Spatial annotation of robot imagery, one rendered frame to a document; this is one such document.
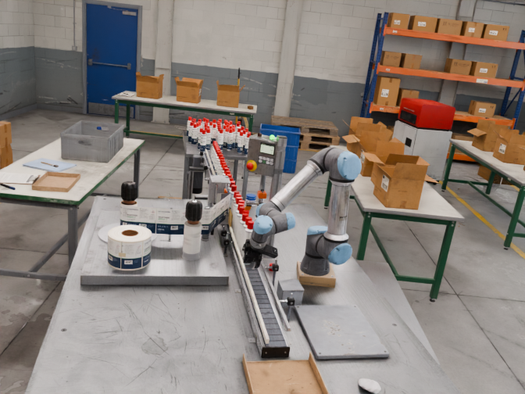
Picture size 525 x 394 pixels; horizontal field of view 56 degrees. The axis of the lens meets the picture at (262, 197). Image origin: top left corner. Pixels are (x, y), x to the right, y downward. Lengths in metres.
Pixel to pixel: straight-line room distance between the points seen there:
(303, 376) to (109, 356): 0.70
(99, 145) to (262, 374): 2.88
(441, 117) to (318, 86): 3.05
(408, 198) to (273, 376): 2.48
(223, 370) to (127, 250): 0.78
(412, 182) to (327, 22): 6.40
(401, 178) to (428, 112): 3.88
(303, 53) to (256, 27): 1.02
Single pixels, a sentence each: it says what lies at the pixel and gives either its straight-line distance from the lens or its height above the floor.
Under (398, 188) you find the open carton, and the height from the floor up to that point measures 0.95.
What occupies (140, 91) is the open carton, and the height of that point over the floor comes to 0.88.
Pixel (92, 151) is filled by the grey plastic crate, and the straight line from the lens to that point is 4.36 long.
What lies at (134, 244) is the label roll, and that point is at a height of 1.01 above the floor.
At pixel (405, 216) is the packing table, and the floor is 0.73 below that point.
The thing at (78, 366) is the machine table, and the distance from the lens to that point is 1.93.
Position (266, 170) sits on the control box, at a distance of 2.56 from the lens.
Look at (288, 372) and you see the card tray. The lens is 1.92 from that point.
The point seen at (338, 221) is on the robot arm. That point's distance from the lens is 2.31.
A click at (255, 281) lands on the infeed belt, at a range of 2.37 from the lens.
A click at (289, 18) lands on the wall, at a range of 9.94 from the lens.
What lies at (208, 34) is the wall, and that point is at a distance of 10.04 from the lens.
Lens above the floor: 2.00
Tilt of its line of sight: 19 degrees down
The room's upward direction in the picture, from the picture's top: 7 degrees clockwise
